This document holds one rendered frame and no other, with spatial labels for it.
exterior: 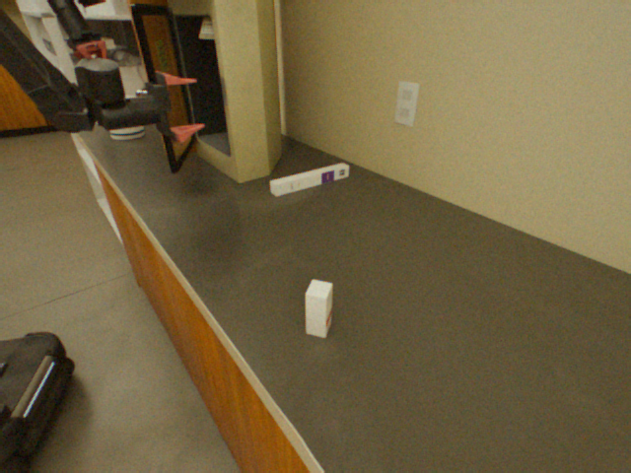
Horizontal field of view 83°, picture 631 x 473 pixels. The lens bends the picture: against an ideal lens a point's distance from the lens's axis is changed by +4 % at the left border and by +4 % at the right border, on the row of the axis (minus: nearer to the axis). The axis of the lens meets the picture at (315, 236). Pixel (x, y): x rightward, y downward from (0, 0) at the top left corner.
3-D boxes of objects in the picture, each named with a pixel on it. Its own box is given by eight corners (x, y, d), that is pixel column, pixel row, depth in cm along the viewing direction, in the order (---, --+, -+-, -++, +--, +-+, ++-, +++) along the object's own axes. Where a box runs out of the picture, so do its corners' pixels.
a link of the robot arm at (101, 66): (70, 107, 74) (58, 129, 68) (47, 47, 66) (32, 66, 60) (134, 112, 77) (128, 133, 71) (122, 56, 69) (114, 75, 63)
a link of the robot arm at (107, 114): (95, 123, 73) (104, 137, 71) (85, 90, 69) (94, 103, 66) (131, 118, 77) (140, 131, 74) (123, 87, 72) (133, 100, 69)
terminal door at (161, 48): (194, 143, 124) (167, 5, 103) (175, 175, 99) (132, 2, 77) (192, 143, 124) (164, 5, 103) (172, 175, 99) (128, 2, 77)
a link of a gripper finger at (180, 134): (205, 105, 79) (163, 111, 74) (211, 137, 82) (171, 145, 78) (194, 101, 83) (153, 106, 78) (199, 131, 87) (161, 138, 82)
